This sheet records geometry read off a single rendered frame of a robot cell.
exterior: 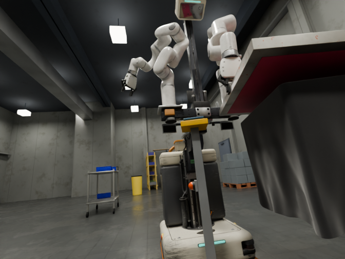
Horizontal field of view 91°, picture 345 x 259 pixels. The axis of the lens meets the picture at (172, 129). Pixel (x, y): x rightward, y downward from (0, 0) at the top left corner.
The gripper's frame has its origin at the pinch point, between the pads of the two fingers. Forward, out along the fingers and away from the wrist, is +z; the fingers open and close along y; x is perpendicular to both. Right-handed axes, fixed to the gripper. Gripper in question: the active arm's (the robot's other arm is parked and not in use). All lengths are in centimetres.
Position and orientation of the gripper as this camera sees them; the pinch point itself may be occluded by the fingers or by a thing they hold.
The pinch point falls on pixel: (233, 89)
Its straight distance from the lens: 82.8
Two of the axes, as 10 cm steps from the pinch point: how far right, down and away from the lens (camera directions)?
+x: -1.1, -2.4, -9.6
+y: -9.9, 0.5, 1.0
